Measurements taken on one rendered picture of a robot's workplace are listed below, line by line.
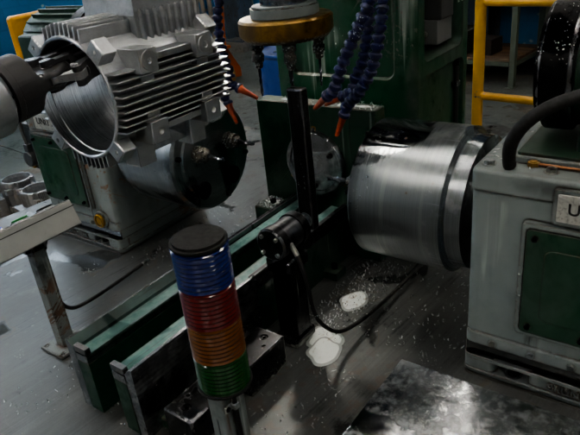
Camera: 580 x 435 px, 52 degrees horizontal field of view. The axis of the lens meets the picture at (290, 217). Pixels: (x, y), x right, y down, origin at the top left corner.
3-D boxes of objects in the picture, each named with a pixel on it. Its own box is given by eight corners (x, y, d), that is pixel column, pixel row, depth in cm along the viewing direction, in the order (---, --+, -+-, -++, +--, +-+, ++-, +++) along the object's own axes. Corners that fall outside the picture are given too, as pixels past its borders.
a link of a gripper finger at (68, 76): (26, 73, 70) (51, 77, 67) (62, 59, 73) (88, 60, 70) (34, 93, 71) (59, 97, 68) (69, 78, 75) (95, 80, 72)
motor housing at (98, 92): (153, 118, 101) (130, -1, 92) (239, 132, 90) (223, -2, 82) (49, 158, 86) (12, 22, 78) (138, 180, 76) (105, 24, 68)
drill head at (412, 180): (375, 209, 130) (370, 96, 119) (578, 250, 107) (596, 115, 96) (311, 263, 113) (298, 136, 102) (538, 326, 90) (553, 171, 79)
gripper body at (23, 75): (3, 66, 64) (72, 38, 70) (-36, 62, 69) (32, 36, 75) (30, 129, 68) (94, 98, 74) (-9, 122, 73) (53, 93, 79)
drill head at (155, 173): (163, 167, 167) (145, 78, 156) (267, 187, 147) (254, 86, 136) (91, 202, 150) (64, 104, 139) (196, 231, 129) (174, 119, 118)
